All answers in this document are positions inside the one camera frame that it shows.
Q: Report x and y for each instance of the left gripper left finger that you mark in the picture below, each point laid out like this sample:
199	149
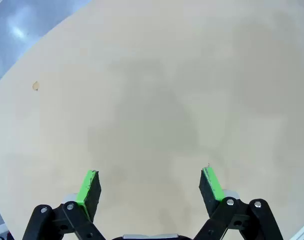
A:
87	200

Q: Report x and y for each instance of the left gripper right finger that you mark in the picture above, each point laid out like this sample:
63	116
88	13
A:
211	195

